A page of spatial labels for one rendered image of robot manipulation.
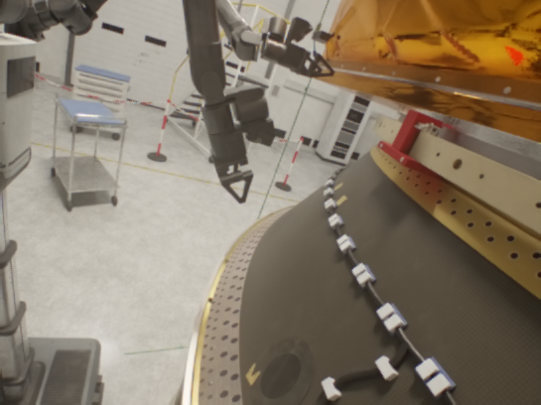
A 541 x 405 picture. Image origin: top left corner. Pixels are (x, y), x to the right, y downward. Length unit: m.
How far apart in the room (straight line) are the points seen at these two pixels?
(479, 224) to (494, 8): 0.34
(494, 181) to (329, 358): 0.32
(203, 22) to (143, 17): 7.22
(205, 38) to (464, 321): 0.54
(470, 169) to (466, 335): 0.20
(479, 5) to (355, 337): 0.56
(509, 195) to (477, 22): 0.32
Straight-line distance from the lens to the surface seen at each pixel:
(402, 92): 0.75
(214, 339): 0.65
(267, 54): 0.83
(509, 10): 0.59
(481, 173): 0.43
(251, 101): 0.55
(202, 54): 0.52
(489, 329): 0.41
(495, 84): 0.59
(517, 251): 0.43
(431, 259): 0.45
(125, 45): 7.80
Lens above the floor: 1.72
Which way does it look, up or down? 22 degrees down
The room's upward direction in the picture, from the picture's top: 20 degrees clockwise
